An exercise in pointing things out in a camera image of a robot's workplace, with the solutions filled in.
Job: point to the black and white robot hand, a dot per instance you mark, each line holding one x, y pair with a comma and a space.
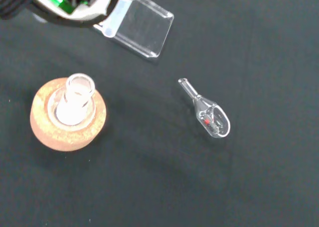
74, 11

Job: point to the clear acrylic funnel stand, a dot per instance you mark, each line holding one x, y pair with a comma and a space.
145, 28

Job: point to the glass weighing funnel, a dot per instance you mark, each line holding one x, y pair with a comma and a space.
211, 117

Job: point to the round-bottom glass flask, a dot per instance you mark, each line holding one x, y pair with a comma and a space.
74, 100

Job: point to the black bench cloth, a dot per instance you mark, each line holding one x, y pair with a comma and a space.
149, 182

